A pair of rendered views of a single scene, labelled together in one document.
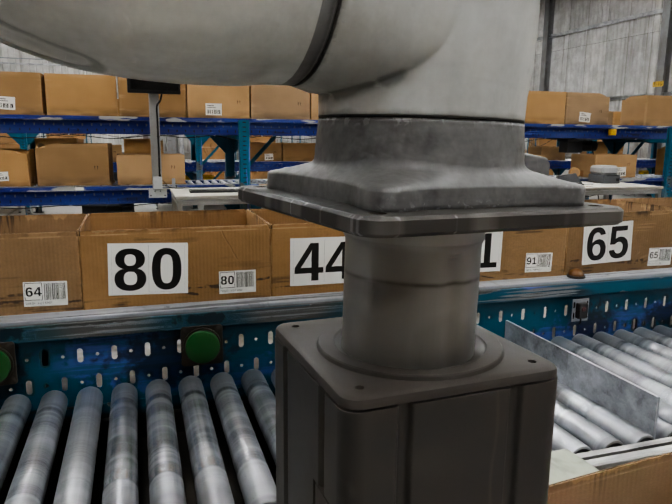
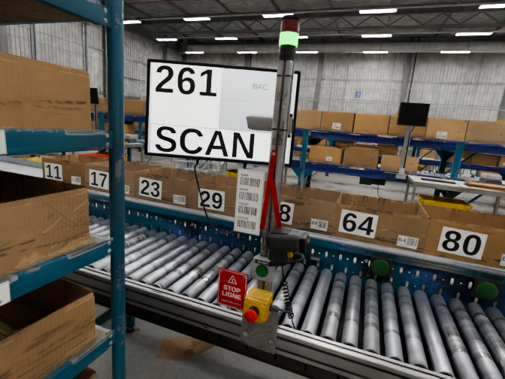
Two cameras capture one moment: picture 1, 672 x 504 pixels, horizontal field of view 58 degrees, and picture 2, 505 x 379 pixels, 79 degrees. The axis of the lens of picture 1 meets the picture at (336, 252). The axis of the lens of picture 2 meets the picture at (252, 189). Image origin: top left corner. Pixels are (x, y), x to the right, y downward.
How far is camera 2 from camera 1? 0.45 m
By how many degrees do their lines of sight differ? 37
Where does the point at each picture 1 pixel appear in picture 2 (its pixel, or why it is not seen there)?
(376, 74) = not seen: outside the picture
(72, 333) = (418, 264)
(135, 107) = (397, 131)
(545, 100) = not seen: outside the picture
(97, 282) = (433, 243)
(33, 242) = (408, 218)
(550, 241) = not seen: outside the picture
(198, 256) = (492, 243)
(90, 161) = (369, 156)
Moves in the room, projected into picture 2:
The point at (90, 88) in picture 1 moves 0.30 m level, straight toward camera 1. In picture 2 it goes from (376, 121) to (377, 120)
